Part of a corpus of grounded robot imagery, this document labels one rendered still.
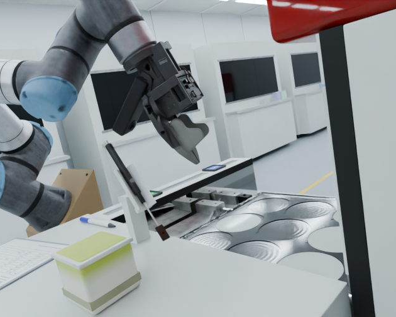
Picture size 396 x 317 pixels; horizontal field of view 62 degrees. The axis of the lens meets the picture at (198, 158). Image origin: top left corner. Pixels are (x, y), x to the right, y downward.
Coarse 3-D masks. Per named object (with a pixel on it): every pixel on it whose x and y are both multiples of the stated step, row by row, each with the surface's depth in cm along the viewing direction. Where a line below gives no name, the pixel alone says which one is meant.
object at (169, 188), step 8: (224, 160) 114; (232, 160) 112; (240, 160) 109; (224, 168) 102; (192, 176) 100; (200, 176) 99; (208, 176) 96; (168, 184) 95; (176, 184) 95; (184, 184) 92; (168, 192) 86; (112, 208) 82; (120, 208) 82; (104, 216) 76; (112, 216) 75
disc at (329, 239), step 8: (320, 232) 61; (328, 232) 60; (336, 232) 60; (312, 240) 58; (320, 240) 58; (328, 240) 57; (336, 240) 57; (320, 248) 55; (328, 248) 55; (336, 248) 54
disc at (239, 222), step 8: (232, 216) 77; (240, 216) 76; (248, 216) 75; (256, 216) 74; (216, 224) 74; (224, 224) 73; (232, 224) 73; (240, 224) 72; (248, 224) 71; (256, 224) 70
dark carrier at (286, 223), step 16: (240, 208) 82; (256, 208) 80; (272, 208) 78; (288, 208) 76; (304, 208) 74; (320, 208) 72; (336, 208) 70; (272, 224) 69; (288, 224) 67; (304, 224) 66; (320, 224) 64; (336, 224) 63; (192, 240) 69; (208, 240) 67; (224, 240) 66; (240, 240) 64; (256, 240) 63; (272, 240) 61; (288, 240) 60; (304, 240) 59; (256, 256) 57; (272, 256) 56; (336, 256) 52
